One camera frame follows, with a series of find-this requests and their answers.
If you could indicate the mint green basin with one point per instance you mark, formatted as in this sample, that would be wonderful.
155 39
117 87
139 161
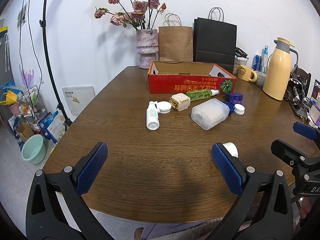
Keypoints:
33 150

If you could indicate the clear plastic bottle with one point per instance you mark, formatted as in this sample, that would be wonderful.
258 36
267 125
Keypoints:
264 60

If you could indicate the black paper bag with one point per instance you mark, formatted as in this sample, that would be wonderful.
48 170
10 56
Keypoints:
214 40

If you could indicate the white flat box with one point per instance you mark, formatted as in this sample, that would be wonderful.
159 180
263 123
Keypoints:
78 97

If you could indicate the blue round jar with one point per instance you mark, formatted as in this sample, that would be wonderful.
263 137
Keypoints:
230 106

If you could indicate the white spray bottle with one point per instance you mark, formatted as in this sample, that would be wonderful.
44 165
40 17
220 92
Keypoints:
152 119

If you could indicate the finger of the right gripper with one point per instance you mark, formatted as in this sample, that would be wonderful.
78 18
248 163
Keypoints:
307 132
289 155

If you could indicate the cream cube box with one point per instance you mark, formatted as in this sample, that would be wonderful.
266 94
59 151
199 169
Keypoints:
180 102

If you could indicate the dried rose bouquet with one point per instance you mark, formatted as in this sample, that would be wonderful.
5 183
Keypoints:
141 15

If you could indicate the red cardboard box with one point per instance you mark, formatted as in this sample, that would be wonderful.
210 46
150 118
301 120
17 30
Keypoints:
181 77

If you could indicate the white round jar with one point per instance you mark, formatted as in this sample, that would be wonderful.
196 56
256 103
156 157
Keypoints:
164 107

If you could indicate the pink textured vase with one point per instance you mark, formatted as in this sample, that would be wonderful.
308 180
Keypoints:
147 46

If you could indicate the yellow bear mug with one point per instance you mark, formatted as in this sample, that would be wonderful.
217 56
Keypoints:
246 73

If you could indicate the glass food jar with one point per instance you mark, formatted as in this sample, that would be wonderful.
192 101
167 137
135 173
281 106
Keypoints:
238 61

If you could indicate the white tape roll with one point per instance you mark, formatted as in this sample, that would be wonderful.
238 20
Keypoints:
232 149

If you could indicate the brown paper bag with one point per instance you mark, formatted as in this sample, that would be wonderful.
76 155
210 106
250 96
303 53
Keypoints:
175 40

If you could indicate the green spray bottle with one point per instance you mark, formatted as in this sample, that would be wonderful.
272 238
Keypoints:
196 95

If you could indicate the person's right hand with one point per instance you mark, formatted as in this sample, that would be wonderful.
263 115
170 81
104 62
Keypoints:
309 204

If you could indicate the purple gear lid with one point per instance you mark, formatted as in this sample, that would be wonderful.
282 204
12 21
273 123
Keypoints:
234 98

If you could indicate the cream thermos jug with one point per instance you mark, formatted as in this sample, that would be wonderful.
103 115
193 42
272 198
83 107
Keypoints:
279 69

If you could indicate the grey ceramic bowl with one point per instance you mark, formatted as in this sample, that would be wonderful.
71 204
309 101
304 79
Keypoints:
260 78

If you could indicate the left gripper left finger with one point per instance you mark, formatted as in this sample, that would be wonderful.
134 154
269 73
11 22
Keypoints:
56 209

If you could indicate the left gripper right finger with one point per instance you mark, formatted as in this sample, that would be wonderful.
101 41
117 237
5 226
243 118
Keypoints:
262 209

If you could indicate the clear plastic container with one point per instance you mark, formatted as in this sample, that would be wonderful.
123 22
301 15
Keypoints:
210 113

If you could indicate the white ribbed cap jar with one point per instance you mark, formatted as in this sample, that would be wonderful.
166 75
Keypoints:
239 109

